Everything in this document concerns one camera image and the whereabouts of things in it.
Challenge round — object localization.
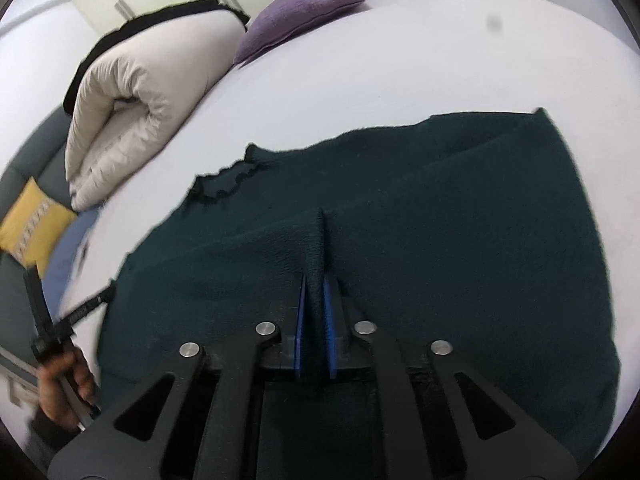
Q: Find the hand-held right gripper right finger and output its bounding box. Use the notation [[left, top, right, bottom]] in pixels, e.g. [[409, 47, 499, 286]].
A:
[[322, 276, 582, 480]]

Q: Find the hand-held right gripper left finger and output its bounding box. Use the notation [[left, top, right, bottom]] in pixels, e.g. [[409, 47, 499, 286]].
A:
[[47, 274, 307, 480]]

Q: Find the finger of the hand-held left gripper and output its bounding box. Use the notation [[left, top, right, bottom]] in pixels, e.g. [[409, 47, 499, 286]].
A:
[[24, 266, 76, 361], [52, 284, 117, 333]]

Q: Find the dark green sweater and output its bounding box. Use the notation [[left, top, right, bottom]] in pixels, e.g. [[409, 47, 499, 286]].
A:
[[95, 107, 623, 480]]

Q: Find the person's left hand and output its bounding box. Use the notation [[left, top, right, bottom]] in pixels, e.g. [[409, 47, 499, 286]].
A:
[[36, 346, 102, 431]]

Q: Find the blue cloth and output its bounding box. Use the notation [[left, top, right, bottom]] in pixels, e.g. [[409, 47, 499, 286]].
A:
[[42, 207, 103, 321]]

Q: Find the yellow patterned cushion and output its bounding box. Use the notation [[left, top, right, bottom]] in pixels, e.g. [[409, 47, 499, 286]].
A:
[[0, 176, 77, 273]]

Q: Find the grey sofa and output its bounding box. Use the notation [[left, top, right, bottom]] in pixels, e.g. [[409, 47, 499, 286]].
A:
[[0, 107, 76, 361]]

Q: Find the beige folded duvet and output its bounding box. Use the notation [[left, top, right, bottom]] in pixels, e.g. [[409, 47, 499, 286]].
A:
[[65, 7, 248, 212]]

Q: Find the white bed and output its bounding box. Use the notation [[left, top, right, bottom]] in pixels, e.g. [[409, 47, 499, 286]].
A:
[[47, 0, 640, 411]]

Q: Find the purple pillow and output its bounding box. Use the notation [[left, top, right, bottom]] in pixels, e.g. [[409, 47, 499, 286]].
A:
[[232, 0, 366, 68]]

